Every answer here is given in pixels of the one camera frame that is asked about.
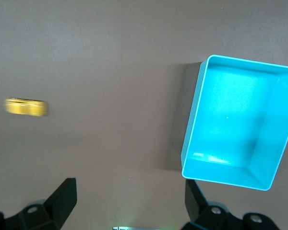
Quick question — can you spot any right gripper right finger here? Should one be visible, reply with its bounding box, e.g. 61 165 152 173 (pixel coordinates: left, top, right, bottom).
182 179 279 230

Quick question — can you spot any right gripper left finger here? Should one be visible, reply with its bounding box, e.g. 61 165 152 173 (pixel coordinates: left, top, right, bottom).
0 177 78 230

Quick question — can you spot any yellow beetle toy car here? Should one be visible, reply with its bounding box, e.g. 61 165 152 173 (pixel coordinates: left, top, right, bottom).
3 97 49 118

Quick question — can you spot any teal plastic bin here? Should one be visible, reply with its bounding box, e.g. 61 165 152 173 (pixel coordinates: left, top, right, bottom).
180 54 288 192

